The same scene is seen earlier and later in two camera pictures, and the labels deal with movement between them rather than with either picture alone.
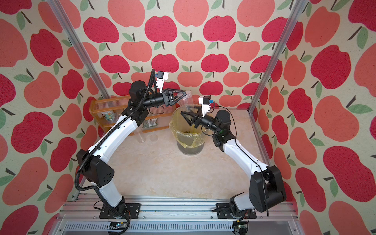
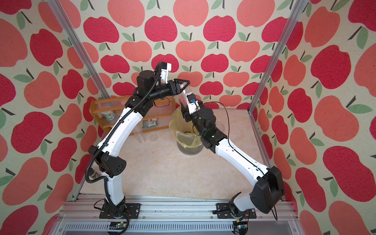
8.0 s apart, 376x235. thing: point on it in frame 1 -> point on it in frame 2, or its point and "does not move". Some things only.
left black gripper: (169, 101) -> (177, 89)
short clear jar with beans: (188, 100) does not move
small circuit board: (118, 225) does not move
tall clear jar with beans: (141, 136) does not move
